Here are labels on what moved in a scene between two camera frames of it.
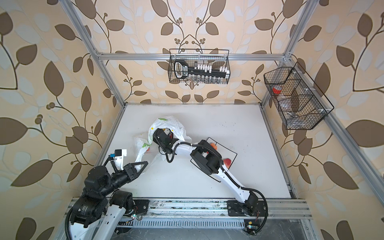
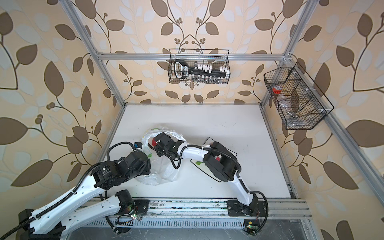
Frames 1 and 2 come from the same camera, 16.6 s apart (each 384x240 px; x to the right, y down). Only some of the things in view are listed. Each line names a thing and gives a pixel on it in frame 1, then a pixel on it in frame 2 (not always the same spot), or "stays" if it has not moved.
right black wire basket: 302,104 stays
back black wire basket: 205,66 stays
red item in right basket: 277,89 stays
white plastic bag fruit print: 147,148 -> 162,169
